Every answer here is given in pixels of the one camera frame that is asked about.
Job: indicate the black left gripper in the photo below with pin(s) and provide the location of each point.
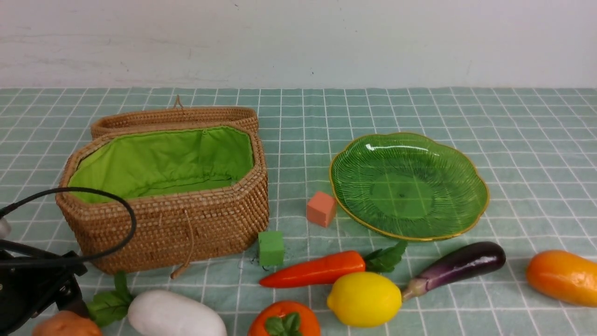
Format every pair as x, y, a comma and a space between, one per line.
28, 292

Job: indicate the brown toy potato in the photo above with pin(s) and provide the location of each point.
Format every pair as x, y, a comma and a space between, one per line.
67, 323

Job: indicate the white toy radish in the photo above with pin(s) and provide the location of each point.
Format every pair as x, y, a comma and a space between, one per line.
155, 312

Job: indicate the orange toy persimmon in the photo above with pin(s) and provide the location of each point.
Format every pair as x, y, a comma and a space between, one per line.
285, 318

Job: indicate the purple toy eggplant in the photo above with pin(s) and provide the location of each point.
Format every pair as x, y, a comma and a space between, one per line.
475, 259

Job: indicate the orange yellow toy mango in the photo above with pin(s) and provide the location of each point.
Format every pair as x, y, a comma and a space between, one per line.
564, 276

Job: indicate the woven wicker basket lid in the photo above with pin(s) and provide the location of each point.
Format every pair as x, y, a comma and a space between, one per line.
178, 114

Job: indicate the woven wicker basket green lining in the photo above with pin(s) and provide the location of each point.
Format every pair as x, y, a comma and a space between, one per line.
198, 190

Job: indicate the green foam cube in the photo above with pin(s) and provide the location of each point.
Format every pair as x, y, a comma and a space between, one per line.
271, 249

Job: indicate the orange foam cube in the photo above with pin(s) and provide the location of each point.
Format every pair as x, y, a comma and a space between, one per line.
321, 209

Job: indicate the yellow toy lemon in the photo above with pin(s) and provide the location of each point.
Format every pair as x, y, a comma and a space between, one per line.
364, 299

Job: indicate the orange toy carrot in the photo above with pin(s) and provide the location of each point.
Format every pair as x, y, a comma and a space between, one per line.
328, 269

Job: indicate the green glass leaf plate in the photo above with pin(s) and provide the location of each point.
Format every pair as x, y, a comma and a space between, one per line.
406, 186

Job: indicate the green checked tablecloth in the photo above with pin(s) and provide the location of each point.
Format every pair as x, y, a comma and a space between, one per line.
534, 148

